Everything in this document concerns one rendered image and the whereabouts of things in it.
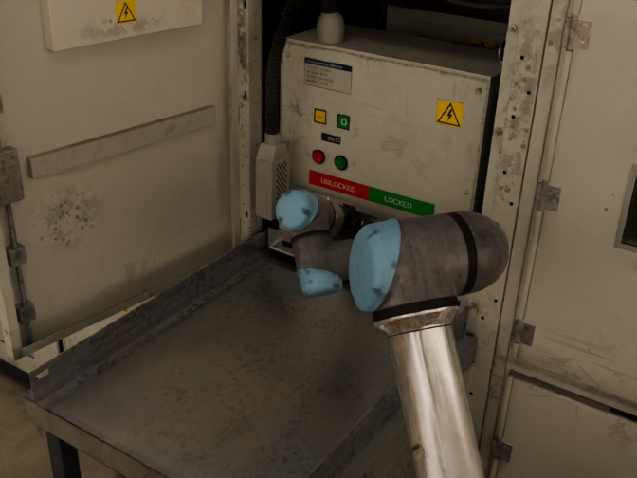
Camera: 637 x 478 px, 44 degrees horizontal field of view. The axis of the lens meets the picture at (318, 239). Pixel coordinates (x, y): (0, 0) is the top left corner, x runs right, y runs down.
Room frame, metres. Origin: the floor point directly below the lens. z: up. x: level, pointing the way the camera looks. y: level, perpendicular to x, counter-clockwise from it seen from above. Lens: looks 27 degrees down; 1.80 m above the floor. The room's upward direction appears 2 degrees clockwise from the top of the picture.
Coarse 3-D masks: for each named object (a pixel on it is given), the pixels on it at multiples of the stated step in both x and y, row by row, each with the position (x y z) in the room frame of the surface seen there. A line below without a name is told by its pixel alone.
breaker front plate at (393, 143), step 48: (288, 48) 1.72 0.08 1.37; (288, 96) 1.72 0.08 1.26; (336, 96) 1.66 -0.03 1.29; (384, 96) 1.59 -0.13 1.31; (432, 96) 1.53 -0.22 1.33; (480, 96) 1.48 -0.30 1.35; (288, 144) 1.72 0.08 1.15; (336, 144) 1.65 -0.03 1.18; (384, 144) 1.59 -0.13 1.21; (432, 144) 1.53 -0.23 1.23; (480, 144) 1.48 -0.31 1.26; (336, 192) 1.65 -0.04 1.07; (432, 192) 1.52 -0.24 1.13
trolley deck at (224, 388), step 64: (192, 320) 1.43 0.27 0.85; (256, 320) 1.44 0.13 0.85; (320, 320) 1.45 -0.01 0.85; (128, 384) 1.20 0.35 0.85; (192, 384) 1.21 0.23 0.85; (256, 384) 1.22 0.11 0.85; (320, 384) 1.22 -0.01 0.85; (384, 384) 1.23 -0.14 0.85; (128, 448) 1.03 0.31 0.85; (192, 448) 1.04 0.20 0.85; (256, 448) 1.04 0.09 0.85; (320, 448) 1.05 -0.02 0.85; (384, 448) 1.06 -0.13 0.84
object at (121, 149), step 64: (0, 0) 1.36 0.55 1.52; (64, 0) 1.43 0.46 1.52; (128, 0) 1.53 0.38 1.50; (192, 0) 1.65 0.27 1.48; (0, 64) 1.35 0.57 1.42; (64, 64) 1.45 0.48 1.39; (128, 64) 1.55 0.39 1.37; (192, 64) 1.68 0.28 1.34; (0, 128) 1.34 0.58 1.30; (64, 128) 1.43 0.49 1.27; (128, 128) 1.54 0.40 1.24; (192, 128) 1.65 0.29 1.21; (0, 192) 1.30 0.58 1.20; (64, 192) 1.42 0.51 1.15; (128, 192) 1.53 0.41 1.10; (192, 192) 1.67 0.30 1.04; (0, 256) 1.28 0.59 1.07; (64, 256) 1.41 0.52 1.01; (128, 256) 1.52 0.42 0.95; (192, 256) 1.66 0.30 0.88; (64, 320) 1.39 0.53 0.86
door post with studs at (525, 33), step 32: (512, 0) 1.42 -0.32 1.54; (544, 0) 1.39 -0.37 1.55; (512, 32) 1.42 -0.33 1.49; (544, 32) 1.38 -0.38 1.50; (512, 64) 1.41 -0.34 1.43; (512, 96) 1.40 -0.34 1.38; (512, 128) 1.40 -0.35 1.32; (512, 160) 1.39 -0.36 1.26; (512, 192) 1.39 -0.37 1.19; (512, 224) 1.38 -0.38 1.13; (480, 320) 1.40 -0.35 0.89; (480, 352) 1.40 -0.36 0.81; (480, 384) 1.39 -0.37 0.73; (480, 416) 1.38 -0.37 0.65
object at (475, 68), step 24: (336, 48) 1.66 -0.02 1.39; (360, 48) 1.67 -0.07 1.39; (384, 48) 1.68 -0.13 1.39; (408, 48) 1.68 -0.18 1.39; (432, 48) 1.69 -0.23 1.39; (456, 48) 1.70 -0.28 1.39; (480, 48) 1.71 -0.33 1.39; (456, 72) 1.51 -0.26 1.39; (480, 72) 1.51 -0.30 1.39; (480, 168) 1.48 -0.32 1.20; (480, 192) 1.50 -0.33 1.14
